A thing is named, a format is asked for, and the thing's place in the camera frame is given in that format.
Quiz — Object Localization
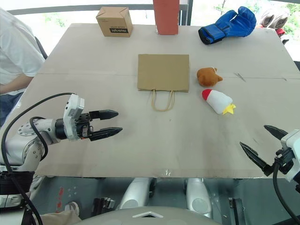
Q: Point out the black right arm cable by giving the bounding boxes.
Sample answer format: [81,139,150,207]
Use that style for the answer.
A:
[272,161,300,223]

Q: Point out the person in white shirt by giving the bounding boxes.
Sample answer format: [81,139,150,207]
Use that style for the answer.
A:
[0,7,46,128]

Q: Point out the brown plush toy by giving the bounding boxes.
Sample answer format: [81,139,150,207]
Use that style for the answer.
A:
[196,67,224,89]

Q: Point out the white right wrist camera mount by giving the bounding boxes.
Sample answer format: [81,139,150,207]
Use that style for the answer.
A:
[280,129,300,183]

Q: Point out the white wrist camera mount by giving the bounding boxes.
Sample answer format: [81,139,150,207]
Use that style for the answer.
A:
[62,93,85,142]
[280,129,300,183]

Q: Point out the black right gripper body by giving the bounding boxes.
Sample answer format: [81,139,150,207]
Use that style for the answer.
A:
[273,147,296,175]

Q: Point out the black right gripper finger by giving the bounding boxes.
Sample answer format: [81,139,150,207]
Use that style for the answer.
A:
[263,125,289,142]
[239,141,274,177]

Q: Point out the black table foot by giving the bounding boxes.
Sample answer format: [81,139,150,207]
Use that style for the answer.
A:
[228,197,245,221]
[93,197,116,212]

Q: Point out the blue boxing glove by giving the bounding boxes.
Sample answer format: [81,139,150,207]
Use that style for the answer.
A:
[198,6,257,46]

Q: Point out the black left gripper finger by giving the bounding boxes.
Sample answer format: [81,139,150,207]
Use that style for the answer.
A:
[90,127,124,142]
[90,109,119,121]

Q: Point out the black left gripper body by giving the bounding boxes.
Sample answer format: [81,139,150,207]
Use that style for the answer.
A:
[75,112,95,141]

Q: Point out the grey shoes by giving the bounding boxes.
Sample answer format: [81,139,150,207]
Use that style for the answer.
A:
[258,8,290,30]

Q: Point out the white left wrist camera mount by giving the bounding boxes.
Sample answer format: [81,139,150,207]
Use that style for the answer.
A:
[62,93,85,142]

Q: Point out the white red rocket plush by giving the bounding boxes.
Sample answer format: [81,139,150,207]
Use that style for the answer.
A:
[202,89,237,116]

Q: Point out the tall red-brown box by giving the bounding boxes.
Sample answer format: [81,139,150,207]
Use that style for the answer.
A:
[152,0,180,36]

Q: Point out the brown paper bag with handles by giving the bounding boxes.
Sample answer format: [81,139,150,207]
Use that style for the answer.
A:
[137,54,190,112]

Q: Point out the grey robot torso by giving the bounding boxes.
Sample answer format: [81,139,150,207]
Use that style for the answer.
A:
[78,205,222,225]

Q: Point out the small brown cardboard box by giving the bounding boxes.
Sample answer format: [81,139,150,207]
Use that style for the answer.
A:
[95,6,134,38]

